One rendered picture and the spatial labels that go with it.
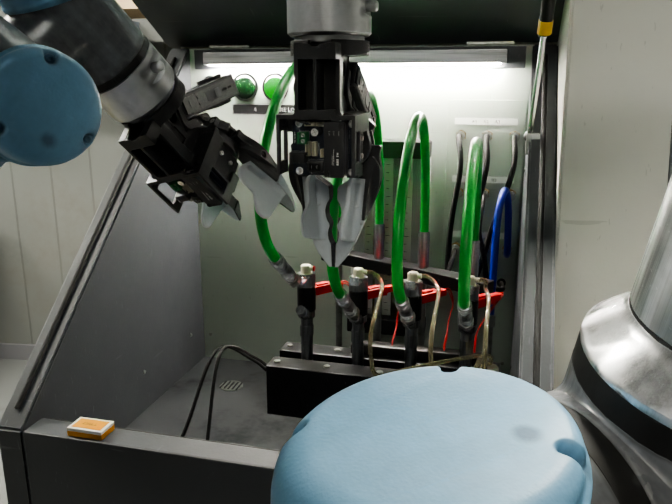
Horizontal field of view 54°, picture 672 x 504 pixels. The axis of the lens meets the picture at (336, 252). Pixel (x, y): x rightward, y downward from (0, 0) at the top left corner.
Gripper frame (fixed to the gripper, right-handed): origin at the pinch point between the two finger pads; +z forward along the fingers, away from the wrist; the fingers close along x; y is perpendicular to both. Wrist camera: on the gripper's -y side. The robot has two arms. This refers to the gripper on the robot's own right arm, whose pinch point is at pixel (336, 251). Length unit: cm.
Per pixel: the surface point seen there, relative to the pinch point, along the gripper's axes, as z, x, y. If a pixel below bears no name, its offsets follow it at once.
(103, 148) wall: 14, -168, -214
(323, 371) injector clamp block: 24.6, -8.1, -24.2
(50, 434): 27.6, -38.9, -3.2
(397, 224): -0.1, 3.9, -14.1
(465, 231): 0.5, 11.8, -14.9
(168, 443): 27.6, -23.1, -5.0
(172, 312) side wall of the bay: 26, -43, -44
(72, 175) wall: 27, -184, -212
